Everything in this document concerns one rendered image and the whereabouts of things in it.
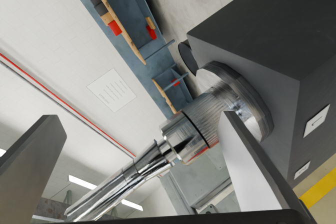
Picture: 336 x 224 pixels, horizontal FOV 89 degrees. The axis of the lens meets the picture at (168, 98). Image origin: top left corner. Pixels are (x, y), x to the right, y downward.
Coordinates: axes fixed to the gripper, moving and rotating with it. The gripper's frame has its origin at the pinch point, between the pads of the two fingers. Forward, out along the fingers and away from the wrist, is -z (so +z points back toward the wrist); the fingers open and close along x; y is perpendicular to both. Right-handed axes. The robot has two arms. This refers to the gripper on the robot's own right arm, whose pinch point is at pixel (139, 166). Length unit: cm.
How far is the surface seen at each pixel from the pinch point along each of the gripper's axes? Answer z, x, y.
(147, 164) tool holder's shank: -4.0, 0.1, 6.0
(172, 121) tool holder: -6.4, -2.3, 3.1
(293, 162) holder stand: -3.9, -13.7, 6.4
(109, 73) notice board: -402, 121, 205
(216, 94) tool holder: -7.5, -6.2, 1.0
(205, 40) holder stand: -10.2, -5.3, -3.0
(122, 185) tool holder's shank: -3.0, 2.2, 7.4
